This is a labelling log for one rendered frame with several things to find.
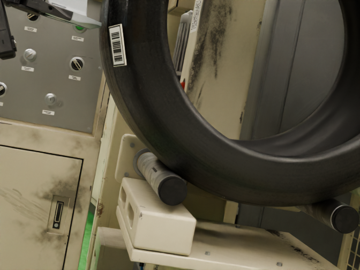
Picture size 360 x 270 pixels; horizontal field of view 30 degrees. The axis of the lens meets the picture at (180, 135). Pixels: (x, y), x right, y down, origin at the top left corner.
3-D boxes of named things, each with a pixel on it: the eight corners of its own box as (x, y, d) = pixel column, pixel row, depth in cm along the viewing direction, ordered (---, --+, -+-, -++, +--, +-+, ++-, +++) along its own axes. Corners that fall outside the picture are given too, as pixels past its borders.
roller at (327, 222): (277, 200, 140) (264, 184, 139) (294, 187, 140) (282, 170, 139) (343, 240, 105) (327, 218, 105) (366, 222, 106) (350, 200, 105)
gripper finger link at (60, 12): (73, 10, 103) (17, -9, 102) (70, 20, 103) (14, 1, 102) (73, 13, 108) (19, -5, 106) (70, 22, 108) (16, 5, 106)
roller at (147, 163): (145, 178, 135) (132, 161, 134) (163, 164, 135) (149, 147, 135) (170, 212, 101) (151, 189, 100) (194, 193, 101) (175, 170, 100)
